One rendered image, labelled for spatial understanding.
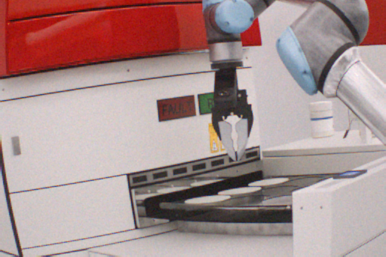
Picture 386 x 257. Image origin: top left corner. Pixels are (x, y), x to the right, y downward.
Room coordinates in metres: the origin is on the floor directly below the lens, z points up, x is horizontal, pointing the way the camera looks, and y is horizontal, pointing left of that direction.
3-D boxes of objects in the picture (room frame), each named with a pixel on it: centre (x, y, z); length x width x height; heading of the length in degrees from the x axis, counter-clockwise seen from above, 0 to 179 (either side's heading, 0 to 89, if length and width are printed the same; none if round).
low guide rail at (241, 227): (1.85, -0.12, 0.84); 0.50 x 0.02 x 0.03; 46
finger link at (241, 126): (2.00, -0.10, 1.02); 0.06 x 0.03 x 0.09; 176
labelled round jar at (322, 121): (2.41, -0.35, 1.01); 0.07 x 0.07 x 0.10
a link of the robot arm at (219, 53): (2.00, -0.08, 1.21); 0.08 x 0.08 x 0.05
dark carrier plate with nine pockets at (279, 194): (1.98, -0.16, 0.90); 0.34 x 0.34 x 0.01; 46
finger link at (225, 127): (2.00, -0.07, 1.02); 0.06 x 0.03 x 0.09; 176
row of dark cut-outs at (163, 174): (2.11, 0.00, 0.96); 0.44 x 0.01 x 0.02; 136
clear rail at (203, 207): (1.84, -0.04, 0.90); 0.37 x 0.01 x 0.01; 46
